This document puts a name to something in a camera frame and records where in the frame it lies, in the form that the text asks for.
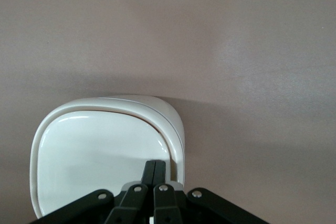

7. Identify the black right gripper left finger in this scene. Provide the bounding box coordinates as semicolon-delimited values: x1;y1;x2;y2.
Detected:
28;160;158;224

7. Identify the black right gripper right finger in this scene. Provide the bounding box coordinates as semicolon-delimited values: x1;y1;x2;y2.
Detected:
150;161;270;224

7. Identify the white square trash can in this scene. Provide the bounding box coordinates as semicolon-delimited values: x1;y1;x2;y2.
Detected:
29;94;186;221

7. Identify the brown table cover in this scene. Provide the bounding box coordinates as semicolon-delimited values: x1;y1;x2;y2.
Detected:
0;0;336;224

